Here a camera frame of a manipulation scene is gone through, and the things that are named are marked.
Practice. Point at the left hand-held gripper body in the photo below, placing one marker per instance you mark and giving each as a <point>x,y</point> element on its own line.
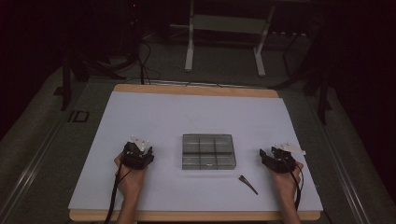
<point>135,160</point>

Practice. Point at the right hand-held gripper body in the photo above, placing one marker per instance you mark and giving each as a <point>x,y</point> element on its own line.
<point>281,163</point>

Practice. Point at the clear plastic compartment box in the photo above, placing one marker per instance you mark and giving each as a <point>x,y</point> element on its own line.
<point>208,152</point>

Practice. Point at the person's right hand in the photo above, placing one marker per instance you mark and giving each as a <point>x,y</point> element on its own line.
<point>286,185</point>

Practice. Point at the person's left hand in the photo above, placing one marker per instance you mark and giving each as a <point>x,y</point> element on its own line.
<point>130,183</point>

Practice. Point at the black metal stand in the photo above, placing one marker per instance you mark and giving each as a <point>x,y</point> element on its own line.
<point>66,81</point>
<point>322,93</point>

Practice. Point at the white metal stand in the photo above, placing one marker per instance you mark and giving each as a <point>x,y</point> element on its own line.
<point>229,24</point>

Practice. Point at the black floor bracket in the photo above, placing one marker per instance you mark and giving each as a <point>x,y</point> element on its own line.
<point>78,116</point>

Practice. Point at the metal floor rail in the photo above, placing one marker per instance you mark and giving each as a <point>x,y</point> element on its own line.
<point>345,174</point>
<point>28,174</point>

